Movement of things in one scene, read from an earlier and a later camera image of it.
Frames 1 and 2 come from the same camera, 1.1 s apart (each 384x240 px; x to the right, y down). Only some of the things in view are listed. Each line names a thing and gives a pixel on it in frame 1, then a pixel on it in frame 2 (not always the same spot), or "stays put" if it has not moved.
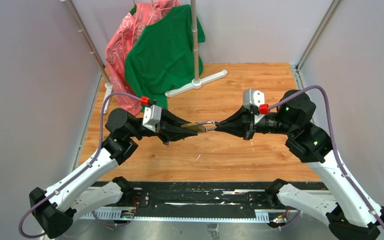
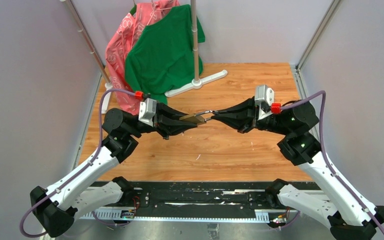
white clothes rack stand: x=195 y=81 stays put
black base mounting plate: x=244 y=201 stays put
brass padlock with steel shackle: x=198 y=127 to x=196 y=118
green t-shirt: x=160 y=60 stays put
